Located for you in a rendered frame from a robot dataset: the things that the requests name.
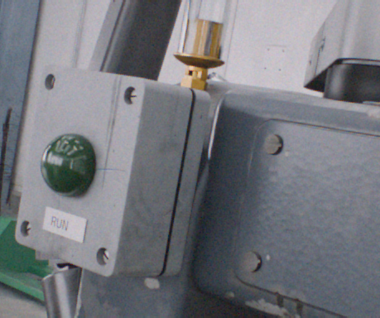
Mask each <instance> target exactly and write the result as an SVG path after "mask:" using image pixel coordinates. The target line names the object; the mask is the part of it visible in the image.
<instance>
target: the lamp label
mask: <svg viewBox="0 0 380 318"><path fill-rule="evenodd" d="M85 226H86V219H83V218H81V217H79V216H74V215H72V214H68V213H66V212H61V211H59V210H55V209H53V208H51V207H46V212H45V221H44V225H43V229H44V230H49V231H50V232H52V233H54V234H60V235H62V236H64V237H66V238H68V239H73V240H76V241H78V242H81V243H83V238H84V230H85Z"/></svg>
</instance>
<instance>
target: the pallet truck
mask: <svg viewBox="0 0 380 318"><path fill-rule="evenodd" d="M11 112H12V106H8V109H7V115H6V118H5V122H4V123H3V128H2V130H3V136H2V149H1V156H0V282H4V283H6V284H7V285H8V286H12V287H15V288H16V289H18V290H20V291H23V292H25V293H27V294H29V295H33V296H34V297H36V298H39V299H40V300H43V301H44V292H43V288H42V284H41V282H40V281H37V280H35V279H34V278H32V277H28V276H26V275H24V274H22V273H21V272H30V273H32V274H35V275H36V276H40V277H42V278H44V277H47V276H50V275H51V274H52V273H53V269H54V267H51V266H49V260H36V250H35V249H34V248H28V247H27V246H25V245H23V244H19V243H18V242H17V240H16V229H17V218H16V217H12V216H7V215H1V196H2V183H3V169H4V162H5V155H6V149H7V135H8V130H9V119H10V117H11Z"/></svg>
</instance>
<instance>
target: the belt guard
mask: <svg viewBox="0 0 380 318"><path fill-rule="evenodd" d="M333 65H361V66H374V67H379V68H380V0H338V2H336V4H335V5H334V6H333V9H332V10H331V11H330V12H329V15H328V16H327V18H326V19H325V20H324V21H323V25H322V26H321V27H320V29H319V30H318V32H317V33H316V35H315V36H314V37H313V40H312V41H311V43H310V50H309V55H308V63H307V67H306V71H305V78H304V82H303V88H305V89H308V90H313V91H316V92H319V93H322V94H323V93H324V90H325V83H326V75H327V71H328V68H332V67H333Z"/></svg>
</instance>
